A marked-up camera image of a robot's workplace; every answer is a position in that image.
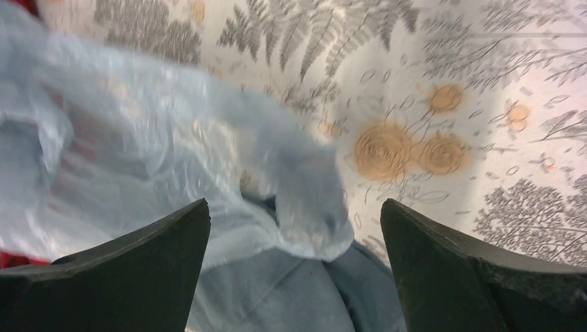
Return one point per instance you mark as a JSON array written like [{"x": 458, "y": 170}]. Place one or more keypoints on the light blue plastic trash bag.
[{"x": 97, "y": 142}]

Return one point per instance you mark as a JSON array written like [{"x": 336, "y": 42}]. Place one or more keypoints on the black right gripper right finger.
[{"x": 449, "y": 281}]

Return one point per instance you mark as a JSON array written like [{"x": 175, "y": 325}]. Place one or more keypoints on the grey-blue cloth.
[{"x": 276, "y": 291}]

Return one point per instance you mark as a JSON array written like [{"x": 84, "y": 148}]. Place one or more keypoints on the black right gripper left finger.
[{"x": 142, "y": 281}]

